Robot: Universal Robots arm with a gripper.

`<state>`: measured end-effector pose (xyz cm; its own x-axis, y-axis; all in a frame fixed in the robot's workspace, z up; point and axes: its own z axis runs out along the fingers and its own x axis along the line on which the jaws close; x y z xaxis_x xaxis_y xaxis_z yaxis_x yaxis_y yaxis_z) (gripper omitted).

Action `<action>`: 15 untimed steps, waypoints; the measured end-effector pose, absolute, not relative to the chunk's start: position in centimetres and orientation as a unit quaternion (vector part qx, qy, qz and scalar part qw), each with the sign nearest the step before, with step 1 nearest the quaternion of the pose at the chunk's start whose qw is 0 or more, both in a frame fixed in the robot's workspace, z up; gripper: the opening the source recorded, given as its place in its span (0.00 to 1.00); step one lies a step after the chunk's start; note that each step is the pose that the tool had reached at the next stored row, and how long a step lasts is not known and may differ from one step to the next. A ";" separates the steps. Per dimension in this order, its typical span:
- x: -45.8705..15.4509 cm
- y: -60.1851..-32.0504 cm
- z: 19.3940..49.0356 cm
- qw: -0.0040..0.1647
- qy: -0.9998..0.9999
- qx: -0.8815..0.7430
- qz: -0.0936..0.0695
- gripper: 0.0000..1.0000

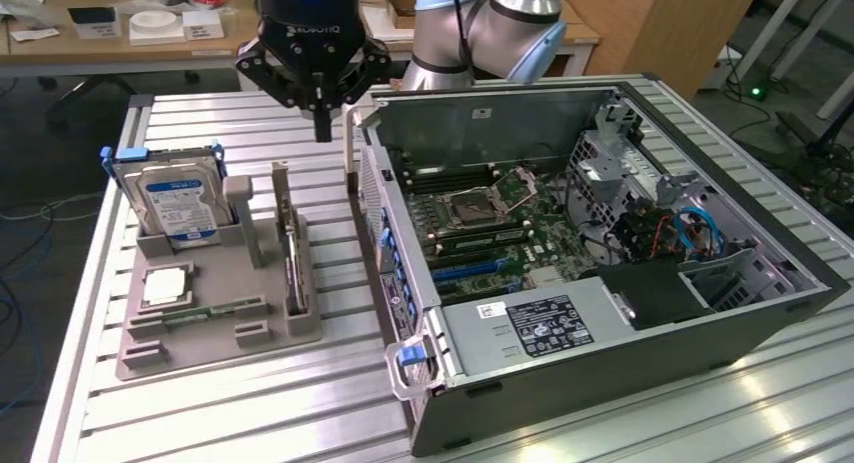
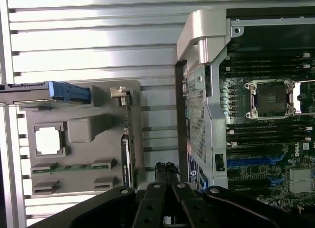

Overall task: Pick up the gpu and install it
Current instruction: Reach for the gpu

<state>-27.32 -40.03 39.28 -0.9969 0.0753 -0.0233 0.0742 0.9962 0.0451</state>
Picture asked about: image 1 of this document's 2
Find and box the grey parts rack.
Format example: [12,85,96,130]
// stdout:
[116,175,328,382]

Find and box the wooden desk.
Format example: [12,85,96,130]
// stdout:
[0,0,601,77]

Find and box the black plastic shroud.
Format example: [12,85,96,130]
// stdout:
[596,261,712,332]

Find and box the white box with black top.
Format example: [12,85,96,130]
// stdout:
[68,6,122,41]

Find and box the blue disk wire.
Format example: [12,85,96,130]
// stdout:
[669,207,728,259]

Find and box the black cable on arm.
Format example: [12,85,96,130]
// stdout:
[449,0,476,77]

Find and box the plain white box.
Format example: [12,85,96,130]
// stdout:
[180,8,225,41]

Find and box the blue expansion slot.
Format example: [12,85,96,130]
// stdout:
[429,257,505,284]

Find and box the silver CPU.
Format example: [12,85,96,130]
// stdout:
[142,268,192,304]

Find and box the graphics card with metal bracket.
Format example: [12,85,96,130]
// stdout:
[269,160,313,318]

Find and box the clear case handle blue latch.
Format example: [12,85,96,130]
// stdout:
[384,332,445,400]

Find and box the disk power wire bundle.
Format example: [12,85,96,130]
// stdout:
[603,210,676,264]

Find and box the CPU socket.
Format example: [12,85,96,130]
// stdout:
[445,185,512,229]

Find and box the open black PC case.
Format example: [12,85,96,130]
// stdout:
[342,80,854,458]

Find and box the metal disk bay cage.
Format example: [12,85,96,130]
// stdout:
[565,127,668,224]

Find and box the green motherboard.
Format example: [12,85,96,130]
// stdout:
[399,162,601,304]

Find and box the wooden cabinet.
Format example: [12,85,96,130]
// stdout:
[552,0,765,99]

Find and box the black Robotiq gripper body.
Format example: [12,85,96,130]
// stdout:
[256,0,368,120]

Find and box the black RAM stick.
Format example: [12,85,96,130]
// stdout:
[436,226,528,249]

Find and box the grey power supply unit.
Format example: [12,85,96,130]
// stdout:
[439,277,635,379]

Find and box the white block with round hole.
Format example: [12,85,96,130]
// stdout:
[126,10,185,47]

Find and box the small paper label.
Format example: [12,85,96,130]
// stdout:
[8,28,61,43]

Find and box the white table frame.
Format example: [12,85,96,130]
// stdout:
[729,0,854,119]

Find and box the hard disk in blue caddy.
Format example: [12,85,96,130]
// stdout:
[98,140,232,249]

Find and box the green RAM stick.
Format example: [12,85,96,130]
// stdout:
[158,300,261,324]

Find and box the black chair base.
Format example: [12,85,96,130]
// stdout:
[38,70,201,130]

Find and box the black floor stand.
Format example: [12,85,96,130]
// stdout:
[772,110,854,204]

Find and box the metal socket cover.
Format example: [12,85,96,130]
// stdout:
[489,165,541,204]

